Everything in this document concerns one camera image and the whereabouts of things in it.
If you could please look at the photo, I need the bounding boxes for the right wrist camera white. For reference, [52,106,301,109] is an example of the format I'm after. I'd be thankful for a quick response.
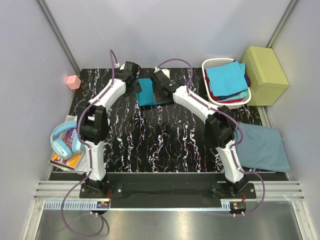
[154,67,170,79]

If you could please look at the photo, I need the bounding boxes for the light blue shirt in basket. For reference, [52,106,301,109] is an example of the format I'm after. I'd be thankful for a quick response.
[206,61,248,97]

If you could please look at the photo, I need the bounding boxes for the pink cube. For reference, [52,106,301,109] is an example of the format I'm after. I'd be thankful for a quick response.
[65,75,82,90]

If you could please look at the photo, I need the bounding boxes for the white perforated laundry basket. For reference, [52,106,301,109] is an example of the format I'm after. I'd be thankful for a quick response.
[201,58,252,109]

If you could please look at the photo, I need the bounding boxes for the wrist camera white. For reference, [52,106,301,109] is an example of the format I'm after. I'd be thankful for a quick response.
[115,63,125,70]
[154,67,170,79]

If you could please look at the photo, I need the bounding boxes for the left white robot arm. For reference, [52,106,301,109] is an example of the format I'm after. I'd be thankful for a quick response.
[77,61,142,199]

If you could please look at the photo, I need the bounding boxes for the purple cable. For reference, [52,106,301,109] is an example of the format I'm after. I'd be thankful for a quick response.
[61,49,121,236]
[154,58,265,216]

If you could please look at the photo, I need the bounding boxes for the stack of papers and books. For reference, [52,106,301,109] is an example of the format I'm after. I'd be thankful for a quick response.
[48,114,111,175]

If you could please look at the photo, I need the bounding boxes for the teal t shirt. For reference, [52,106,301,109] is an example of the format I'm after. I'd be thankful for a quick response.
[136,78,156,107]

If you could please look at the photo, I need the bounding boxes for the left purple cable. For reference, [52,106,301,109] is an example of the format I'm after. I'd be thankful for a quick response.
[61,49,121,236]

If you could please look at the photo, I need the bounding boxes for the red shirt in basket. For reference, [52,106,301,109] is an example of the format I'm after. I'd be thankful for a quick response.
[204,71,249,104]

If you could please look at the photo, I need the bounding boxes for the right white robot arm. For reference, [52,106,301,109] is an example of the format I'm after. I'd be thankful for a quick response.
[150,69,248,199]

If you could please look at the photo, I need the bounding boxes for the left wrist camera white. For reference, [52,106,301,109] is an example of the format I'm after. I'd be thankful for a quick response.
[115,63,125,70]

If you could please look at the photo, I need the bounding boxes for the folded grey-blue t shirt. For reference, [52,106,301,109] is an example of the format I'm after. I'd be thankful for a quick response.
[235,122,291,173]

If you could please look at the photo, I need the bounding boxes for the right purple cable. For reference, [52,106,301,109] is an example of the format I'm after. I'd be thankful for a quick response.
[154,58,265,216]

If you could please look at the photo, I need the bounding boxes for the green storage box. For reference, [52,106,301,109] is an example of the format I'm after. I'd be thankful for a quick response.
[241,46,290,106]

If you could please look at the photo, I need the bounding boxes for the light blue headphones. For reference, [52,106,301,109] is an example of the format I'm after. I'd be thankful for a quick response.
[50,121,85,160]

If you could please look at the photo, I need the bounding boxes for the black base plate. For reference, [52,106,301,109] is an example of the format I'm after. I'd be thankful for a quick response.
[79,173,257,200]

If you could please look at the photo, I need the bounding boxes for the aluminium rail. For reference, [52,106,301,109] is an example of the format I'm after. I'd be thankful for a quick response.
[33,180,305,202]

